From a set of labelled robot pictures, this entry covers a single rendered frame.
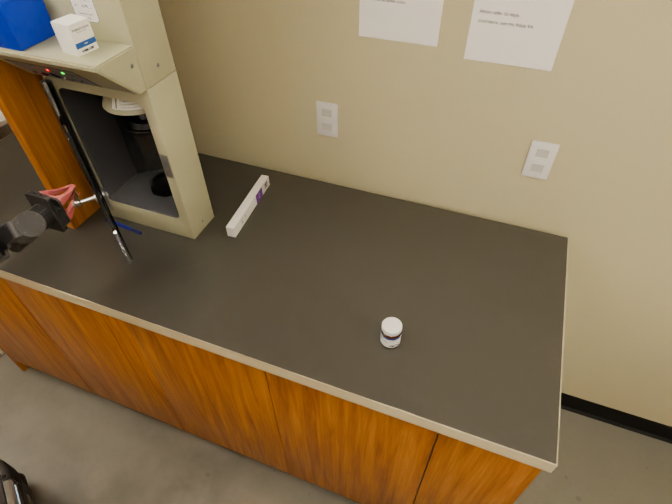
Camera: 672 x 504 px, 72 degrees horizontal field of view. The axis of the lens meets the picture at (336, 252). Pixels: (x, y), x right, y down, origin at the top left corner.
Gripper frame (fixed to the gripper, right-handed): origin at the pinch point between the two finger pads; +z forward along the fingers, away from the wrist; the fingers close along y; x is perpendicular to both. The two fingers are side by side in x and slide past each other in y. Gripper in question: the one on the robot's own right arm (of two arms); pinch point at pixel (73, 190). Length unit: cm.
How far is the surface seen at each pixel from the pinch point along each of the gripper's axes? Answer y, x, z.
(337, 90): 6, -47, 59
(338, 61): 15, -47, 59
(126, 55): 30.1, -17.0, 13.6
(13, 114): 12.3, 20.0, 8.3
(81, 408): -120, 44, -14
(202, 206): -18.5, -17.2, 23.6
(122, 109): 13.2, -5.2, 18.4
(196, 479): -120, -18, -22
